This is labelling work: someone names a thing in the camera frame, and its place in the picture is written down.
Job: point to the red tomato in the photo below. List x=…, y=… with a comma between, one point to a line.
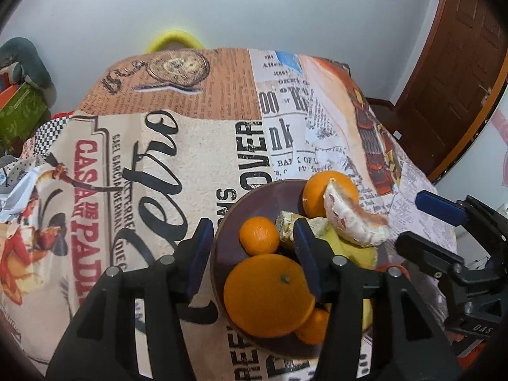
x=399, y=270

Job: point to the grey plush toy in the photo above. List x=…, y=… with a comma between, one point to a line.
x=24, y=59

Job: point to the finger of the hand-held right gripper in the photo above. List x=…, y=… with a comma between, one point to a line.
x=440, y=206
x=428, y=252

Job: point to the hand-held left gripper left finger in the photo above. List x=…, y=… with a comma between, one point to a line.
x=200, y=246

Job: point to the checkered cloth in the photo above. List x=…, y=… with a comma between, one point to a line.
x=51, y=131

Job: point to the white wardrobe door with hearts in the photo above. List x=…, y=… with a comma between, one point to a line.
x=498, y=127

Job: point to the printed blanket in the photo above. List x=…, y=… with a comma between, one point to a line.
x=158, y=147

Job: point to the white cloth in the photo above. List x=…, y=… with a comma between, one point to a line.
x=20, y=190

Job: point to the purple plate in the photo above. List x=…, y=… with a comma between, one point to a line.
x=258, y=202

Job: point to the green cardboard box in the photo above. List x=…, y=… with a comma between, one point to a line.
x=20, y=115

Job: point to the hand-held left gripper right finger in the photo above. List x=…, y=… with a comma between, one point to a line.
x=305, y=258

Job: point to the peeled pomelo segment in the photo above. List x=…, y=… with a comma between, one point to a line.
x=349, y=218

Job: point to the orange with sticker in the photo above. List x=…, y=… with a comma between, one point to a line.
x=315, y=194

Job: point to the brown wooden door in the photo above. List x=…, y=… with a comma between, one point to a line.
x=456, y=67

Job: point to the large orange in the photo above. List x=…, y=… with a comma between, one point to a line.
x=266, y=295

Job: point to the small mandarin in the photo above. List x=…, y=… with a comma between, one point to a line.
x=259, y=235
x=313, y=327

